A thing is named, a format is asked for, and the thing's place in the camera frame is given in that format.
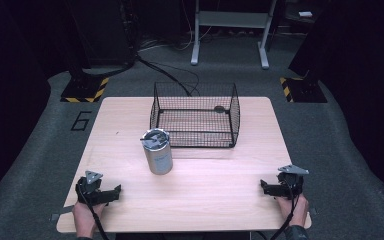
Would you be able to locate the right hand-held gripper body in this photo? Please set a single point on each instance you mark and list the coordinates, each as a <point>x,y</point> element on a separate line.
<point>290,182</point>

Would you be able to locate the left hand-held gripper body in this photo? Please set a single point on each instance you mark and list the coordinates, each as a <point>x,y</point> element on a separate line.
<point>90,190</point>

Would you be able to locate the person's left hand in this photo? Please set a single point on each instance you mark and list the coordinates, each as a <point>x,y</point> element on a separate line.
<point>86,216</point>

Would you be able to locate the person's right hand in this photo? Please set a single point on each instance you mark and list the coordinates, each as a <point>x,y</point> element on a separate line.
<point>296,210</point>

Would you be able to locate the grey tape strip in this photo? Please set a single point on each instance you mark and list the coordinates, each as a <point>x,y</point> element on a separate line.
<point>61,213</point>

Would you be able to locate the silver metal tumbler with lid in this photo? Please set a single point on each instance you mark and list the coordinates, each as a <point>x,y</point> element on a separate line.
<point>157,153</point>

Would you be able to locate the black stand base hazard tape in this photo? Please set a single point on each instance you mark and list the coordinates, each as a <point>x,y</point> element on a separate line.
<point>302,90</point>
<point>85,89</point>

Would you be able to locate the black cabinet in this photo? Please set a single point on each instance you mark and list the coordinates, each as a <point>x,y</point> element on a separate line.
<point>103,31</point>

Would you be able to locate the small white box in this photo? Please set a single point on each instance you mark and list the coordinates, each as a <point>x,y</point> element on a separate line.
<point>305,14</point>

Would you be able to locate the white metal desk frame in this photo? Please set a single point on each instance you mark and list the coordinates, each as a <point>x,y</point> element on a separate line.
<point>230,20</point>

